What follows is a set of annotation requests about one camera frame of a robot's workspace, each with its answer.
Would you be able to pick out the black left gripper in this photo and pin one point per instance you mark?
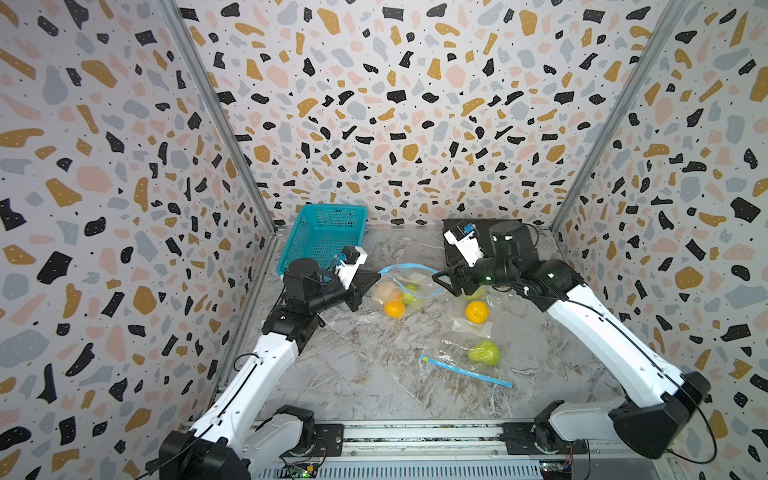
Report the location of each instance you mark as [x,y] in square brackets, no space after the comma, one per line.
[356,291]

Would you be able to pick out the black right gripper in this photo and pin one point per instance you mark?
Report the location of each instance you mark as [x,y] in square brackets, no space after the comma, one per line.
[455,274]

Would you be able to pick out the beige fruit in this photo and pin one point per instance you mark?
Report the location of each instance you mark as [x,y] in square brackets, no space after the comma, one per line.
[385,291]

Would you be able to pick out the clear zip-top bag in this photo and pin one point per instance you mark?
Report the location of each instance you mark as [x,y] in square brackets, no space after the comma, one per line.
[474,338]
[405,273]

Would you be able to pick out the orange fruit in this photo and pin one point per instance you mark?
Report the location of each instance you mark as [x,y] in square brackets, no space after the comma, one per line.
[395,309]
[477,312]

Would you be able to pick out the green pear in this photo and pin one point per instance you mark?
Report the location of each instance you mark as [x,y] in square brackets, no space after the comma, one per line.
[485,352]
[410,294]

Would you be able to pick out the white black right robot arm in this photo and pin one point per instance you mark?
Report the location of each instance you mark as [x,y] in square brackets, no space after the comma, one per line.
[659,399]

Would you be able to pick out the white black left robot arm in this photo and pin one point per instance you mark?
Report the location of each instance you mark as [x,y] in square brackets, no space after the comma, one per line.
[224,443]

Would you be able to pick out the green fruit in right bag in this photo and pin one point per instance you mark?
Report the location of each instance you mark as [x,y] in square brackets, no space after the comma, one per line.
[479,294]

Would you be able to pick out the white packet in right bag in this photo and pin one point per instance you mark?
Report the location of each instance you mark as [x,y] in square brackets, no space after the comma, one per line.
[464,326]

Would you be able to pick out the black ribbed carrying case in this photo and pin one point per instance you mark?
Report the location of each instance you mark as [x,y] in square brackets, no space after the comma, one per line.
[519,232]

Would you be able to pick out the teal plastic basket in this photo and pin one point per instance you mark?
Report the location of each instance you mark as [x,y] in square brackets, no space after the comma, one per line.
[321,231]

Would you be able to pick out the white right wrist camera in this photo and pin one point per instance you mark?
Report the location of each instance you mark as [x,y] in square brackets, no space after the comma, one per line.
[461,242]

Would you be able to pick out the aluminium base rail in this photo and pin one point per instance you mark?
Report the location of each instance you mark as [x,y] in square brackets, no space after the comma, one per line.
[461,449]

